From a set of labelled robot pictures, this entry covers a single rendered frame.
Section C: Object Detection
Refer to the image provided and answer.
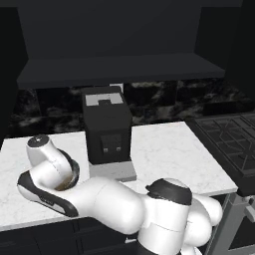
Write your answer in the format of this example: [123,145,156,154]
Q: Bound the black coffee machine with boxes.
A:
[81,86,138,182]

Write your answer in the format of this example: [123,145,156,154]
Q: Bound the black hob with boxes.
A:
[184,112,255,197]

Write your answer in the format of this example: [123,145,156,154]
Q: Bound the dark base cabinets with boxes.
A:
[0,217,142,255]

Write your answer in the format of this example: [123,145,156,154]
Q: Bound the grey oven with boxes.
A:
[202,192,255,255]

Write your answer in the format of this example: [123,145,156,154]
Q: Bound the dark open wall cabinet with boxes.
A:
[15,0,227,91]

